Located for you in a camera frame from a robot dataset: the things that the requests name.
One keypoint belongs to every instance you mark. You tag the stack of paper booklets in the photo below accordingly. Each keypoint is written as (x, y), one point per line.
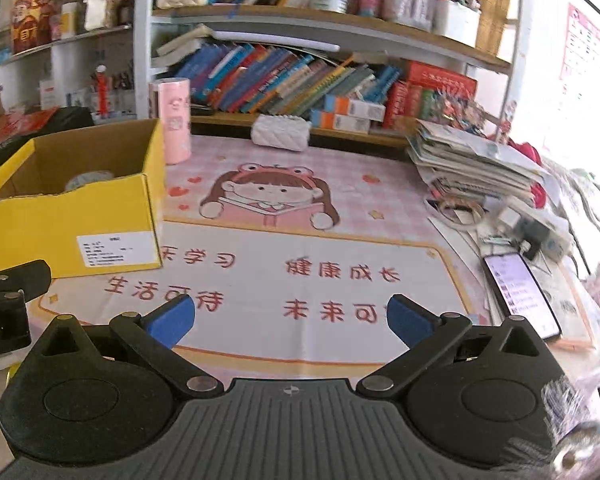
(470, 160)

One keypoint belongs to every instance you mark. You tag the white wooden bookshelf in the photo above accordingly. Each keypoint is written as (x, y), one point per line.
(142, 60)

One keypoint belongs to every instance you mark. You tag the white pen holders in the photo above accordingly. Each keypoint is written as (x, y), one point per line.
(120, 102)

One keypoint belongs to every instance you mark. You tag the pink cylindrical holder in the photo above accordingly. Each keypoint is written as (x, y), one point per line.
(172, 120)

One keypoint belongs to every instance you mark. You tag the white curved corner shelf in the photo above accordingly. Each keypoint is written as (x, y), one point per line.
(25, 70)

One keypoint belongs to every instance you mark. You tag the white bottle yellow label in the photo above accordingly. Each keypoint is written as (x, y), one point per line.
(69, 20)

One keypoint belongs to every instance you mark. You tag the row of colourful books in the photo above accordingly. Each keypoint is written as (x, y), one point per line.
(280, 80)

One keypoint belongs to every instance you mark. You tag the pink wall poster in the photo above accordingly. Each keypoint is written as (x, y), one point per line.
(590, 60)

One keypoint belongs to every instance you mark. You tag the black electronic keyboard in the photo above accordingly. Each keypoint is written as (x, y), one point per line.
(70, 120)

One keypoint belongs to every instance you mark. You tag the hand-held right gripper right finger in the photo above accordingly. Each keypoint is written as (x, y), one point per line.
(410, 322)

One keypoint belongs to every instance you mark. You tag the white storage tub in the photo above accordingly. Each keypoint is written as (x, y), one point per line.
(455, 22)

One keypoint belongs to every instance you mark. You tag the white power adapter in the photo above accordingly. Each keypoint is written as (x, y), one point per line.
(530, 232)

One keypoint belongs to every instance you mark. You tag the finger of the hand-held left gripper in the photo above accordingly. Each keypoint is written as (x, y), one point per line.
(25, 277)

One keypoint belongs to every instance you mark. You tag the white quilted purse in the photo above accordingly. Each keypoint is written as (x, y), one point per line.
(280, 135)

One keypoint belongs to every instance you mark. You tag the white tube lamp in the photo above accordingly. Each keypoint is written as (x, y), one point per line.
(280, 41)

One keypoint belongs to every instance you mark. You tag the red boxed book set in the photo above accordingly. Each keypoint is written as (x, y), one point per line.
(430, 90)

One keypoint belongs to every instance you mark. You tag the white translucent bag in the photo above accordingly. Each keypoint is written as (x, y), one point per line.
(97, 2)

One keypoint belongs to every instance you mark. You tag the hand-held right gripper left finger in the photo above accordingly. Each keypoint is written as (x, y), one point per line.
(172, 320)

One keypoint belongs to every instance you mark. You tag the orange white carton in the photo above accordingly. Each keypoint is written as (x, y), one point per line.
(355, 107)
(340, 122)

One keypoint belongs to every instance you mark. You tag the yellow cardboard box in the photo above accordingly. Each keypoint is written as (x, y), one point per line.
(55, 220)

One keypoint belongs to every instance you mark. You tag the yellow tape roll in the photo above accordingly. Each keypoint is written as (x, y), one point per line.
(87, 181)

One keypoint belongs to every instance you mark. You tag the clear plastic wrap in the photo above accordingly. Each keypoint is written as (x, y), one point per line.
(580, 435)

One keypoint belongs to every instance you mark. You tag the smartphone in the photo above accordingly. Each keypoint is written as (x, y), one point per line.
(520, 290)

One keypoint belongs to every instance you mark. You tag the pale worn book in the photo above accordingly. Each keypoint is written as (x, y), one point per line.
(180, 45)

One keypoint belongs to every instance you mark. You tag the woven bamboo box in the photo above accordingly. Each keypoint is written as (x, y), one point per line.
(495, 10)

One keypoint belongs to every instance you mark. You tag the white box red label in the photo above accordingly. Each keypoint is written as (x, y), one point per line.
(48, 95)

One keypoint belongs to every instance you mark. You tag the fortune god paper lantern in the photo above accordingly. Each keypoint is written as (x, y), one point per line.
(30, 22)

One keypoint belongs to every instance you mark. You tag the red tassel ornament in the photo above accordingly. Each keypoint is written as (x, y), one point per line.
(99, 90)

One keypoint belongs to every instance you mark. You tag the clear tape roll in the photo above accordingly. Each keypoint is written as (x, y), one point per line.
(447, 207)

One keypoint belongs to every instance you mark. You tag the red paper sheets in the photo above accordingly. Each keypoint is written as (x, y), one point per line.
(15, 127)

